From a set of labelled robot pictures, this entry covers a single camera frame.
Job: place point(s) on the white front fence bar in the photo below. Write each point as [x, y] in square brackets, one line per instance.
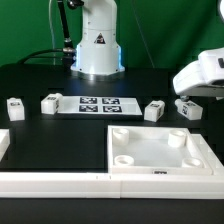
[72, 185]

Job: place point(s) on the white square table top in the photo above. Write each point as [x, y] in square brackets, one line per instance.
[154, 150]

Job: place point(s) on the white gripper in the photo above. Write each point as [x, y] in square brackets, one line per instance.
[203, 77]

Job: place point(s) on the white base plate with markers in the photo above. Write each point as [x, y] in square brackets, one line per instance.
[99, 105]

